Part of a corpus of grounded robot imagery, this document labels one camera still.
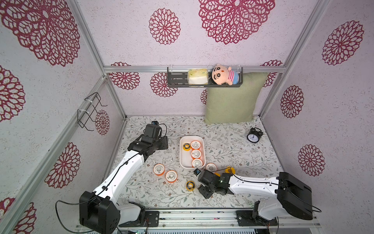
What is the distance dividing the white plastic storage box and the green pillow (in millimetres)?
217

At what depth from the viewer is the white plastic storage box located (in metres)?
0.92

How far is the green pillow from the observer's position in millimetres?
963

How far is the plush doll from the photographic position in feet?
2.84
